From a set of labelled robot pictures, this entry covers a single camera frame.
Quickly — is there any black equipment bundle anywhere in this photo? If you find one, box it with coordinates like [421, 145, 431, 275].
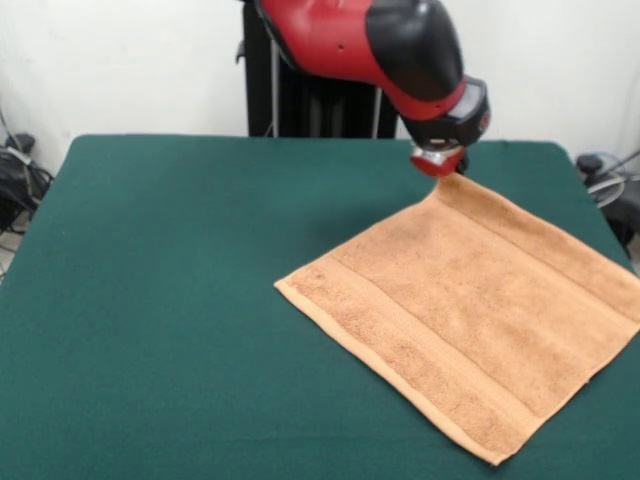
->
[0, 148, 55, 234]

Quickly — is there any dark green table cloth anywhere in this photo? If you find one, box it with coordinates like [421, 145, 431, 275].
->
[0, 133, 640, 480]

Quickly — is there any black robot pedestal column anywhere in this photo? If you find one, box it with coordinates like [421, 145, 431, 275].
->
[233, 0, 401, 140]

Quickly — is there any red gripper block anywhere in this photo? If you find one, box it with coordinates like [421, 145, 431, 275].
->
[409, 147, 471, 179]

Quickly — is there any tan terry towel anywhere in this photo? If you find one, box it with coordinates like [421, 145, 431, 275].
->
[273, 172, 640, 467]

